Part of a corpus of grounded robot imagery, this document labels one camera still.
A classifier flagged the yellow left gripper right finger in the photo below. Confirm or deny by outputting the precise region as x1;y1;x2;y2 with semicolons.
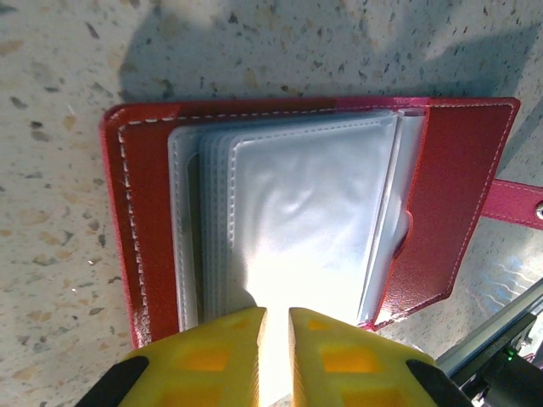
288;306;472;407

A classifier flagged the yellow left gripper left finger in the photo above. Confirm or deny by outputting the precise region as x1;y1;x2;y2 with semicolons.
74;306;268;407

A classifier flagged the red leather card holder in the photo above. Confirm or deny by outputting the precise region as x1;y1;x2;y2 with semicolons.
98;96;543;349

